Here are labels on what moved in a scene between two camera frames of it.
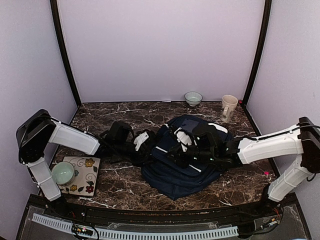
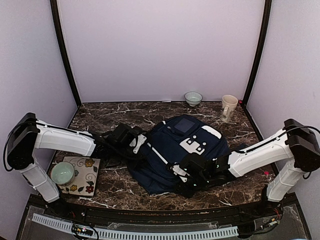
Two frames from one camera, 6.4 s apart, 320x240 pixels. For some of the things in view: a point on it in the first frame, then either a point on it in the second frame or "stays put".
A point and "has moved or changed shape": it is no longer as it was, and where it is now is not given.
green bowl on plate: (63, 173) stays put
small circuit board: (82, 230) stays put
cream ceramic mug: (229, 103) stays put
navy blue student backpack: (162, 173) has moved or changed shape
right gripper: (180, 152) -> (181, 163)
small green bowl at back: (193, 98) stays put
